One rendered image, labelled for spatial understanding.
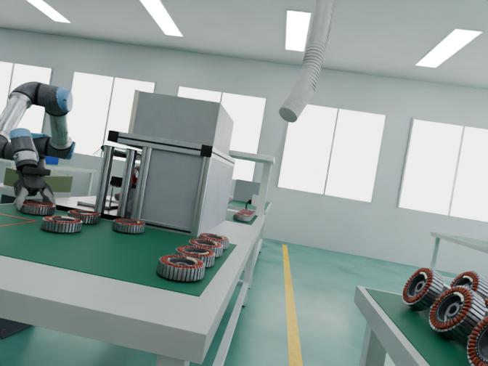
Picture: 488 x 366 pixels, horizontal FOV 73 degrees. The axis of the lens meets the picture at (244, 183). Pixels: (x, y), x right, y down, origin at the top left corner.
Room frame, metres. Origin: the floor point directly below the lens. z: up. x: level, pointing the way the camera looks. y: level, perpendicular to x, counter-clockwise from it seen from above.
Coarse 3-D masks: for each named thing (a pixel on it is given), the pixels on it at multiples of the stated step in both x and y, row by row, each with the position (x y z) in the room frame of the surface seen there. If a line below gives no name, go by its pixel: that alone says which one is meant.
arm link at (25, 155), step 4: (16, 152) 1.28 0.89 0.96; (20, 152) 1.28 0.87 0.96; (24, 152) 1.28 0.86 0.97; (28, 152) 1.29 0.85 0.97; (32, 152) 1.31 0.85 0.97; (16, 156) 1.28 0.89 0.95; (20, 156) 1.27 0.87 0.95; (24, 156) 1.28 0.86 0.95; (28, 156) 1.29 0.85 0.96; (32, 156) 1.30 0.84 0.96; (16, 160) 1.27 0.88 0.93; (20, 160) 1.27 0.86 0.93; (24, 160) 1.28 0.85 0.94; (32, 160) 1.30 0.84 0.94; (36, 160) 1.32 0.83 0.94
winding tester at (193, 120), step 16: (144, 96) 1.45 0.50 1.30; (160, 96) 1.45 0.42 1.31; (176, 96) 1.44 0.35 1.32; (144, 112) 1.45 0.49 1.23; (160, 112) 1.45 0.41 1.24; (176, 112) 1.44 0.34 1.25; (192, 112) 1.43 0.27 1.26; (208, 112) 1.42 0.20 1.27; (224, 112) 1.54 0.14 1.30; (144, 128) 1.45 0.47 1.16; (160, 128) 1.44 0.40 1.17; (176, 128) 1.44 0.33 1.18; (192, 128) 1.43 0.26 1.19; (208, 128) 1.42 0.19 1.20; (224, 128) 1.60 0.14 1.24; (208, 144) 1.42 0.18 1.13; (224, 144) 1.67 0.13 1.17
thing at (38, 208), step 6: (24, 204) 1.20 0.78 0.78; (30, 204) 1.20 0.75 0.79; (36, 204) 1.27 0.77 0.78; (42, 204) 1.28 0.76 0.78; (48, 204) 1.27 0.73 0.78; (24, 210) 1.19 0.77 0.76; (30, 210) 1.19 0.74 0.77; (36, 210) 1.20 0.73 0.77; (42, 210) 1.21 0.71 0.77; (48, 210) 1.22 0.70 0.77; (54, 210) 1.26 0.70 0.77
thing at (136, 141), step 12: (108, 132) 1.35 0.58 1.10; (120, 132) 1.35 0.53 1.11; (120, 144) 1.46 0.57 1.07; (132, 144) 1.34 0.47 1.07; (144, 144) 1.33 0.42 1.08; (156, 144) 1.33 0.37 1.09; (168, 144) 1.32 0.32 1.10; (180, 144) 1.32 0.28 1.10; (192, 144) 1.31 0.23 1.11; (216, 156) 1.41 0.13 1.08; (228, 156) 1.71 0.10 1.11
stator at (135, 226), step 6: (114, 222) 1.16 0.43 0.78; (120, 222) 1.15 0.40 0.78; (126, 222) 1.22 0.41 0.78; (132, 222) 1.23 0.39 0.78; (138, 222) 1.20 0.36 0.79; (114, 228) 1.15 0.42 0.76; (120, 228) 1.14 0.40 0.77; (126, 228) 1.14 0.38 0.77; (132, 228) 1.15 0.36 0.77; (138, 228) 1.17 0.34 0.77; (144, 228) 1.20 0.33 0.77
